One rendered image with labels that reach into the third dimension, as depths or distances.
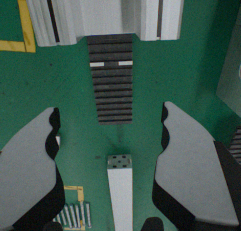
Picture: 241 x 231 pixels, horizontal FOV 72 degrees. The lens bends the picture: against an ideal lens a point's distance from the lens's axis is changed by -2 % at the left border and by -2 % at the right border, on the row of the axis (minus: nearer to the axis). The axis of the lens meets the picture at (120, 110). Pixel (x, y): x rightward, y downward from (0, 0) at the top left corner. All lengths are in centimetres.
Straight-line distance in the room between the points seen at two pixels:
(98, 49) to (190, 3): 11
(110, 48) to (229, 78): 15
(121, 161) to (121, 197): 8
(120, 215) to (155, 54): 32
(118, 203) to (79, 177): 9
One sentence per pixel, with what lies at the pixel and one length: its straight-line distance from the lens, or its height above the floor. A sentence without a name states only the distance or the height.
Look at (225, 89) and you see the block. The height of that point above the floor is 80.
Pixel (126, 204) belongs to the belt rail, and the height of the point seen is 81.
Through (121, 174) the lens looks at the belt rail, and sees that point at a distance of 30.
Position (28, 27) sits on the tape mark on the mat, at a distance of 23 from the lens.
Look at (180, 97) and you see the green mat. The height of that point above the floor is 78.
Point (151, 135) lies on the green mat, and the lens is 28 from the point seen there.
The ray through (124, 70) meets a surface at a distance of 21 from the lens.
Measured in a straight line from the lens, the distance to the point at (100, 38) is 20.
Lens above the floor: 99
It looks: 58 degrees down
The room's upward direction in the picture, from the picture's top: 177 degrees clockwise
